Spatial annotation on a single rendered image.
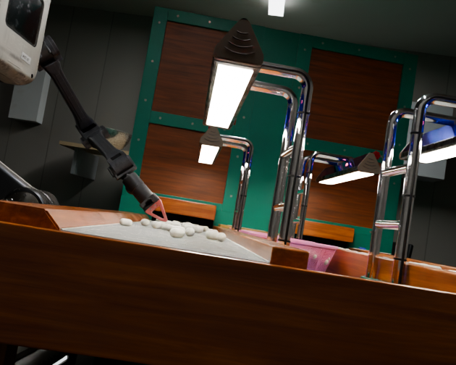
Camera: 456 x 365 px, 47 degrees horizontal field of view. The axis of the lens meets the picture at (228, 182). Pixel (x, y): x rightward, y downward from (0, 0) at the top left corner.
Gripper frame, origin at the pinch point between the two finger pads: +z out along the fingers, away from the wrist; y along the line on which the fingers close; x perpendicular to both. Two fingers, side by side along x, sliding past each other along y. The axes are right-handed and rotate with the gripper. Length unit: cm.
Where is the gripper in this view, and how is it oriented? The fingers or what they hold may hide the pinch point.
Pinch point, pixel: (164, 219)
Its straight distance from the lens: 184.8
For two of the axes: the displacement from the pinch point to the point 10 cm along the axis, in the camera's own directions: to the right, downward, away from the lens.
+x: -7.6, 6.4, -1.0
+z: 6.5, 7.6, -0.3
